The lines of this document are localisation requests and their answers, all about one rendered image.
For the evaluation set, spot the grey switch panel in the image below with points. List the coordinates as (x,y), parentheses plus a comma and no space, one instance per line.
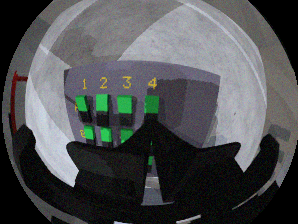
(108,102)

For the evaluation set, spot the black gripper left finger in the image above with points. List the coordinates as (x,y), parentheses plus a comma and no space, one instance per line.
(128,161)

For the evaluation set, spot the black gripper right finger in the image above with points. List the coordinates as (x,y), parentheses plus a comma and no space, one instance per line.
(176,160)

